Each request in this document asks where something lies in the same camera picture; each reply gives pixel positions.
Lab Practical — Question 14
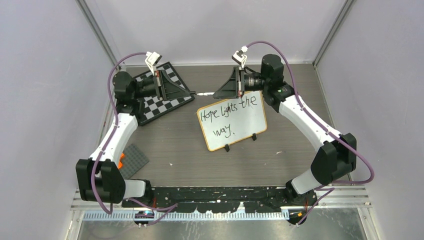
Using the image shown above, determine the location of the grey studded baseplate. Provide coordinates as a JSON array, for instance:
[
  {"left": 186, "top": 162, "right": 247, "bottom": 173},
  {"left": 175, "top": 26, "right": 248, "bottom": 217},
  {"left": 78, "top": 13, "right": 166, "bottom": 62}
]
[{"left": 119, "top": 144, "right": 150, "bottom": 180}]

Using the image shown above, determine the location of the aluminium frame rail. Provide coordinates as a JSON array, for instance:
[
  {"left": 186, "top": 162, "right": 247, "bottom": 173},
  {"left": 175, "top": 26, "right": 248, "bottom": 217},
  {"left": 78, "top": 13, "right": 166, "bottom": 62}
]
[{"left": 71, "top": 185, "right": 372, "bottom": 224}]

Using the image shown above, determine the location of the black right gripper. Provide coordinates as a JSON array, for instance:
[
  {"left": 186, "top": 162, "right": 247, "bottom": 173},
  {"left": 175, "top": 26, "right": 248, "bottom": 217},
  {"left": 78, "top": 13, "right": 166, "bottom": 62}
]
[{"left": 213, "top": 66, "right": 269, "bottom": 100}]

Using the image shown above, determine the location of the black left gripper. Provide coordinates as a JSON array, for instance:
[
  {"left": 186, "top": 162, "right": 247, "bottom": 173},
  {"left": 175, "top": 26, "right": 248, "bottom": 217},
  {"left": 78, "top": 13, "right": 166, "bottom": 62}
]
[{"left": 133, "top": 70, "right": 191, "bottom": 102}]

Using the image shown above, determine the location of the whiteboard marker pen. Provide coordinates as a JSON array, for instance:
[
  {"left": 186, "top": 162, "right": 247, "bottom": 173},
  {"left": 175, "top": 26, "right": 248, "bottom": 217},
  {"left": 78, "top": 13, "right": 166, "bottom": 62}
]
[{"left": 195, "top": 92, "right": 214, "bottom": 96}]

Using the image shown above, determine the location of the orange curved block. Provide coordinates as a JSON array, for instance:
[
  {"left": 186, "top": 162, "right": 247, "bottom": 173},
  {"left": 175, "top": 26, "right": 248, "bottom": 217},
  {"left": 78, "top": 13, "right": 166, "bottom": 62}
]
[{"left": 118, "top": 153, "right": 126, "bottom": 169}]

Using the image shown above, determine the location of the yellow framed whiteboard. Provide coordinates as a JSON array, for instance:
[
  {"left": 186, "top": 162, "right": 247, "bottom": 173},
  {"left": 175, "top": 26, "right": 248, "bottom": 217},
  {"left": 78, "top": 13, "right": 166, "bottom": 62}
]
[{"left": 196, "top": 91, "right": 268, "bottom": 152}]

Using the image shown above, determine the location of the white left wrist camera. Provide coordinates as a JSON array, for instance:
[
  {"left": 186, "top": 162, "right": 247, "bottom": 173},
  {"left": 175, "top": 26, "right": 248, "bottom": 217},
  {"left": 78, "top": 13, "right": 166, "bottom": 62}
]
[{"left": 144, "top": 51, "right": 162, "bottom": 75}]

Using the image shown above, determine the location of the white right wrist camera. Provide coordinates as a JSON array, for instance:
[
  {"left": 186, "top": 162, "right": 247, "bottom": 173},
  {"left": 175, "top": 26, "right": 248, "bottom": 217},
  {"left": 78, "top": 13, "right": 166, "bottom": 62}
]
[{"left": 231, "top": 46, "right": 248, "bottom": 70}]

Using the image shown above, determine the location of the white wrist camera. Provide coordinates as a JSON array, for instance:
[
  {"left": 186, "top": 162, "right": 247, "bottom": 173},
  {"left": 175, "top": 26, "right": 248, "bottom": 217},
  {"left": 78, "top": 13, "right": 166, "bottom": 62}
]
[
  {"left": 231, "top": 46, "right": 248, "bottom": 70},
  {"left": 144, "top": 51, "right": 162, "bottom": 75}
]

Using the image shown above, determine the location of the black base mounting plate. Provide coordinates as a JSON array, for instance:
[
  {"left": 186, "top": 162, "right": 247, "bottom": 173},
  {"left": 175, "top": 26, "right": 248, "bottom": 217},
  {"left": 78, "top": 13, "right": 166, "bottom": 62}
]
[{"left": 135, "top": 186, "right": 317, "bottom": 214}]

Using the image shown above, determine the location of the black white chessboard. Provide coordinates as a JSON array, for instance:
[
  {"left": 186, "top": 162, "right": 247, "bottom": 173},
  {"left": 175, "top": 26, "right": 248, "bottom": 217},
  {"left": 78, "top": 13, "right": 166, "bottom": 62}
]
[{"left": 118, "top": 61, "right": 196, "bottom": 127}]

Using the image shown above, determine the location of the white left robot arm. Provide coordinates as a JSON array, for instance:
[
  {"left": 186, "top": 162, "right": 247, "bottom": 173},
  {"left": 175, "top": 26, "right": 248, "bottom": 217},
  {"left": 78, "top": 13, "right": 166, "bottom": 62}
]
[{"left": 75, "top": 70, "right": 195, "bottom": 207}]

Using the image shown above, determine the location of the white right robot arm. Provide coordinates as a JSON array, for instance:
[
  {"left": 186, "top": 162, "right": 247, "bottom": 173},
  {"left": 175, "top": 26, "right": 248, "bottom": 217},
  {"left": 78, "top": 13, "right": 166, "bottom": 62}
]
[{"left": 213, "top": 51, "right": 357, "bottom": 205}]

